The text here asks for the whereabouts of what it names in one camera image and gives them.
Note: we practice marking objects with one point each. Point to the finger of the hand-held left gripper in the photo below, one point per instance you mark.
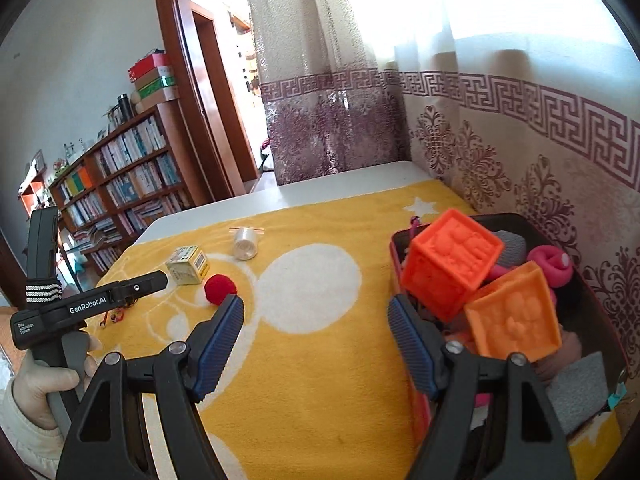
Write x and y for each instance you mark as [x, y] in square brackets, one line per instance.
[145, 282]

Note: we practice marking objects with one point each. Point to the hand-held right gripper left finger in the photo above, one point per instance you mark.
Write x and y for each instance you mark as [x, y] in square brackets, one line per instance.
[220, 340]

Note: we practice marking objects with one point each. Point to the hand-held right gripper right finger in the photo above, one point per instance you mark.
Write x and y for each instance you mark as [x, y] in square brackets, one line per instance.
[410, 345]

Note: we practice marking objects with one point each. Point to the small medicine box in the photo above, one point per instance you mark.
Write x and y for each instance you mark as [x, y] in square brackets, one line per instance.
[187, 266]

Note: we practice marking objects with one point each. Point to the red pom-pom ball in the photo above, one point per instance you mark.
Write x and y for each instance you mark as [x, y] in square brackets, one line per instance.
[220, 290]

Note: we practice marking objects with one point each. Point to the dark orange embossed toy block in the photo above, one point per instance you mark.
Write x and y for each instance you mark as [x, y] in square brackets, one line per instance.
[450, 270]

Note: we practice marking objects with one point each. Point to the pink cloth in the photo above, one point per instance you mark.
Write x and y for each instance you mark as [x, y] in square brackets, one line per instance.
[483, 400]

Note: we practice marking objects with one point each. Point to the light orange embossed toy block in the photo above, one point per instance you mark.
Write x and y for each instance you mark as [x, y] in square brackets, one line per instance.
[515, 315]

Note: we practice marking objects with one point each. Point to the grey knit sock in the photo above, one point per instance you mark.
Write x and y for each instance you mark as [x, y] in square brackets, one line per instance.
[511, 247]

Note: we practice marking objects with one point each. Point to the dusty pink sock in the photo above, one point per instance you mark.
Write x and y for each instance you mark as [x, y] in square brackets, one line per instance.
[567, 347]

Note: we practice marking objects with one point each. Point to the pink knotted toy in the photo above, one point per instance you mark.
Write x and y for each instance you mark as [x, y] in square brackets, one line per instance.
[550, 265]

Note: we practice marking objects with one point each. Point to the grey felt piece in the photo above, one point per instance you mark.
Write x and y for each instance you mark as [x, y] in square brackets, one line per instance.
[577, 395]

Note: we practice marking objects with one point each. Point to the person's left forearm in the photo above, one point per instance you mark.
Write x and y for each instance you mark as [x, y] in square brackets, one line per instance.
[25, 452]

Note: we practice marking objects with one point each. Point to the person's left hand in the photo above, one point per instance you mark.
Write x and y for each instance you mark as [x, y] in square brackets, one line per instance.
[30, 395]

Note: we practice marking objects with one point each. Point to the yellow patterned towel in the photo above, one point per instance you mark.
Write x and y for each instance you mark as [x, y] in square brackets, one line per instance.
[325, 385]

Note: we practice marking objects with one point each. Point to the wooden bookshelf with books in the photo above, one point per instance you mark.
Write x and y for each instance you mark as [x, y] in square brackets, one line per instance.
[130, 180]

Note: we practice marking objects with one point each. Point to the black bottle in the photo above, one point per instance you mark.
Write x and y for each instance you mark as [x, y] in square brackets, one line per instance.
[124, 106]

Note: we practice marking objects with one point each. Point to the brown cardboard box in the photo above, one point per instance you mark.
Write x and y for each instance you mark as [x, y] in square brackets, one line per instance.
[157, 102]

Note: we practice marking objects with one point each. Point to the green box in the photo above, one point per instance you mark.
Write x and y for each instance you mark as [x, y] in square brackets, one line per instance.
[156, 87]

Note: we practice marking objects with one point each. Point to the patterned lace curtain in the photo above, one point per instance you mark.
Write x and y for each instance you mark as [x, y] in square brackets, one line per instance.
[450, 85]

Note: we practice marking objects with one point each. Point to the wooden door frame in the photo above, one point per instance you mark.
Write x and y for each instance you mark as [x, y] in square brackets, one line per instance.
[185, 85]

